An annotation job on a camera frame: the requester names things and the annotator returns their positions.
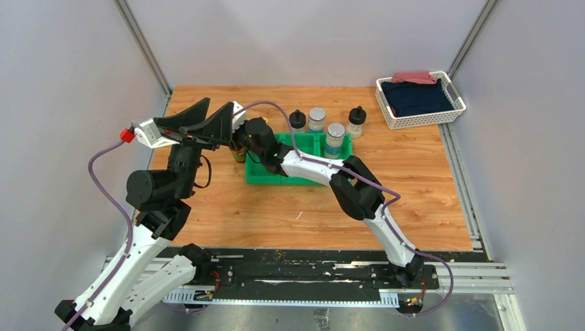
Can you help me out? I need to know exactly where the silver-lid jar in bin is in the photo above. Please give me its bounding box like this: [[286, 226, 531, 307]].
[[324, 123, 346, 159]]

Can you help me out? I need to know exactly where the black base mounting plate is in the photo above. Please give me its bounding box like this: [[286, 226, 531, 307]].
[[165, 248, 502, 307]]

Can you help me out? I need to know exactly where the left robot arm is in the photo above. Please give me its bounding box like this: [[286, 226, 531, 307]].
[[55, 98, 242, 330]]

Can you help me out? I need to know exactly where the white perforated plastic basket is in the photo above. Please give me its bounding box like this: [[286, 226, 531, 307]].
[[375, 71, 466, 130]]

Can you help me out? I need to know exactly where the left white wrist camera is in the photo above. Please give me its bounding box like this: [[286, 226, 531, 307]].
[[119, 119, 179, 149]]

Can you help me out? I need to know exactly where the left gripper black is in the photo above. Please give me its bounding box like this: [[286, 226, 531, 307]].
[[156, 97, 235, 199]]

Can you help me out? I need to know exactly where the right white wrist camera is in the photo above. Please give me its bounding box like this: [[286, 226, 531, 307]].
[[232, 101, 247, 132]]

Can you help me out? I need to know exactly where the aluminium rail frame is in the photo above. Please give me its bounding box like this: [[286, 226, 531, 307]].
[[121, 252, 525, 330]]

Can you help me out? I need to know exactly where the black-spout seasoning jar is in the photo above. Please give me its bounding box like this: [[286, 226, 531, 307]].
[[288, 110, 306, 133], [346, 106, 367, 139]]

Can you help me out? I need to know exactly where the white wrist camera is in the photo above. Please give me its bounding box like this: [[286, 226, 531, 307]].
[[232, 101, 247, 132], [119, 119, 179, 149]]

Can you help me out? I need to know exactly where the right black-spout seasoning jar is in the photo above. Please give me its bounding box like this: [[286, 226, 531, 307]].
[[346, 106, 367, 139]]

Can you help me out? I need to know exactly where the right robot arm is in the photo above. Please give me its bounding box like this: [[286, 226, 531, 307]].
[[232, 117, 424, 288]]

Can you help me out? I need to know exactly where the pink folded cloth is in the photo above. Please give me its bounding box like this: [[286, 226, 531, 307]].
[[391, 71, 437, 85]]

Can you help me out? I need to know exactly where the dark blue folded cloth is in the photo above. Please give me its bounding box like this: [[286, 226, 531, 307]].
[[381, 79, 454, 117]]

